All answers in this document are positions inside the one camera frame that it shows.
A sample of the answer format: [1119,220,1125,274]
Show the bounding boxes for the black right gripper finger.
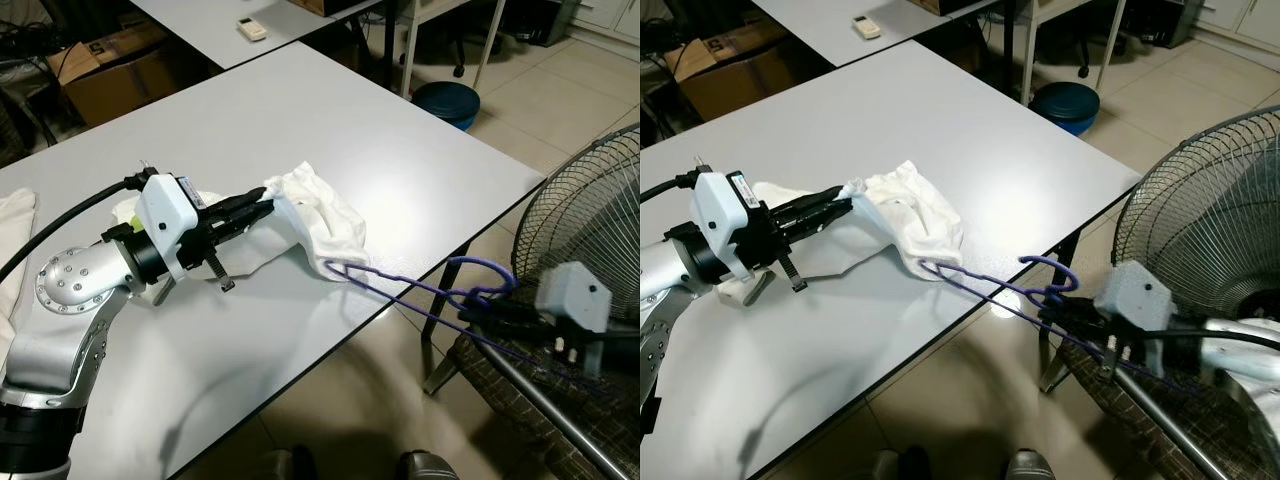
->
[1036,298,1101,321]
[460,303,539,323]
[462,316,541,341]
[1038,314,1103,341]

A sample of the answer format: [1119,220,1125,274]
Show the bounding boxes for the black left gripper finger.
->
[785,200,859,241]
[214,201,278,242]
[206,189,270,217]
[775,186,853,217]

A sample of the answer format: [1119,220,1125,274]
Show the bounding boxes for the purple clothes hanger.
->
[918,253,1203,398]
[325,255,613,398]

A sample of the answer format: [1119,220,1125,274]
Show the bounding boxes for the white garment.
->
[745,160,966,286]
[115,160,371,286]

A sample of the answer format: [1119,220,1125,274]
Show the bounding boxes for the brown cardboard box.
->
[665,35,823,123]
[48,25,201,128]

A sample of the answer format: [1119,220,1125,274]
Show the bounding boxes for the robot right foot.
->
[1005,448,1061,480]
[398,450,461,480]

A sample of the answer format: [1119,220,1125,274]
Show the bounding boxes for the white office table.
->
[130,0,506,99]
[752,0,1126,106]

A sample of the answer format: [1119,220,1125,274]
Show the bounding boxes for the white folded cloth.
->
[0,188,39,336]

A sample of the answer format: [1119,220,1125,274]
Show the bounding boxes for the blue plastic bucket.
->
[1030,82,1101,137]
[412,82,481,133]

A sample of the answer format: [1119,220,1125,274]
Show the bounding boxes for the white cabinet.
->
[1192,0,1280,47]
[575,0,641,41]

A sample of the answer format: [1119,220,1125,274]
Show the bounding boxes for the black computer case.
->
[505,0,581,47]
[1120,0,1193,47]

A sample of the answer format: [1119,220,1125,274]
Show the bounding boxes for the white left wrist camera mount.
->
[133,170,211,306]
[693,168,776,306]

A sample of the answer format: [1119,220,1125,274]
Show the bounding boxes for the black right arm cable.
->
[1145,328,1280,353]

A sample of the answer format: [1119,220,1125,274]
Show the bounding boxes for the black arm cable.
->
[640,168,706,203]
[1145,328,1280,353]
[0,172,151,286]

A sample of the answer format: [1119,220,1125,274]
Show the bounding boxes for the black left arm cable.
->
[640,168,706,203]
[0,172,151,286]

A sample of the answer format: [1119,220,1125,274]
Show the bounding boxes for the black wire guard fan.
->
[515,125,641,331]
[1112,105,1280,336]

